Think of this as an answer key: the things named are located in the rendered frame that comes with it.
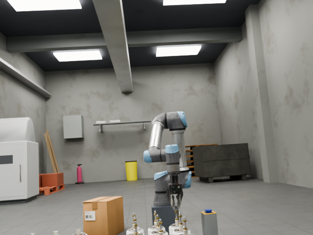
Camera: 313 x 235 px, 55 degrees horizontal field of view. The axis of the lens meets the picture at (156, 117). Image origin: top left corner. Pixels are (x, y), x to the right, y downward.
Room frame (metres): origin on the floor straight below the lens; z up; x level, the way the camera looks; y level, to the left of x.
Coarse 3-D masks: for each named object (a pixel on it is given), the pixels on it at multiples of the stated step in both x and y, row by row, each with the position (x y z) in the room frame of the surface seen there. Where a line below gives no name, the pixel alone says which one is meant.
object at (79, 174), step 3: (78, 165) 9.14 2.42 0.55; (78, 168) 9.14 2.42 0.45; (81, 168) 9.19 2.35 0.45; (78, 171) 9.13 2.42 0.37; (81, 171) 9.18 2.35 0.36; (78, 174) 9.13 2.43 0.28; (81, 174) 9.17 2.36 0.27; (78, 177) 9.13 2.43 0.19; (81, 177) 9.17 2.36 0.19; (78, 180) 9.13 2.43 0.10; (81, 180) 9.16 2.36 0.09; (75, 183) 9.18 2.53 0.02; (78, 183) 9.09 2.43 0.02; (81, 183) 9.13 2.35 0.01
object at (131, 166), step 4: (136, 160) 9.24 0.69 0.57; (128, 164) 9.07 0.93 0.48; (132, 164) 9.07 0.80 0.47; (136, 164) 9.18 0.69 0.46; (128, 168) 9.08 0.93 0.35; (132, 168) 9.07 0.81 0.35; (136, 168) 9.18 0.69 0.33; (128, 172) 9.09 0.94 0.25; (132, 172) 9.07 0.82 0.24; (136, 172) 9.18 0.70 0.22; (128, 176) 9.10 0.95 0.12; (132, 176) 9.08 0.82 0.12; (136, 176) 9.18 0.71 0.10
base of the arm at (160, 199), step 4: (156, 192) 2.16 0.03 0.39; (160, 192) 2.14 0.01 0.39; (164, 192) 2.14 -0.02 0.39; (156, 196) 2.16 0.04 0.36; (160, 196) 2.14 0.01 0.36; (164, 196) 2.14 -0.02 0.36; (156, 200) 2.15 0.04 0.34; (160, 200) 2.13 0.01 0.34; (164, 200) 2.13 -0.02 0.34; (168, 200) 2.13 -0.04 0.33; (156, 204) 2.14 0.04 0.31; (160, 204) 2.13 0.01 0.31; (164, 204) 2.12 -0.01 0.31; (168, 204) 2.13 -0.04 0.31
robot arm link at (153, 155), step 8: (160, 120) 2.08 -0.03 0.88; (152, 128) 2.05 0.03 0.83; (160, 128) 2.04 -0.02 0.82; (152, 136) 1.96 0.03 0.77; (160, 136) 1.98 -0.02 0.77; (152, 144) 1.89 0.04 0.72; (160, 144) 1.93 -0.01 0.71; (144, 152) 1.84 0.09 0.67; (152, 152) 1.82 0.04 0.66; (160, 152) 1.82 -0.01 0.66; (144, 160) 1.84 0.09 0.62; (152, 160) 1.83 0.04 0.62; (160, 160) 1.82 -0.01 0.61
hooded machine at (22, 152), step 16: (0, 128) 5.46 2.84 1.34; (16, 128) 5.49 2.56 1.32; (32, 128) 5.86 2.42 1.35; (0, 144) 5.32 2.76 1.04; (16, 144) 5.35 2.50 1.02; (32, 144) 5.70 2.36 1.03; (0, 160) 5.31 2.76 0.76; (16, 160) 5.34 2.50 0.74; (32, 160) 5.68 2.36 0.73; (0, 176) 5.31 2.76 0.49; (16, 176) 5.34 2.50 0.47; (32, 176) 5.67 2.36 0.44; (0, 192) 5.31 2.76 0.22; (16, 192) 5.34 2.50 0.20; (32, 192) 5.66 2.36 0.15
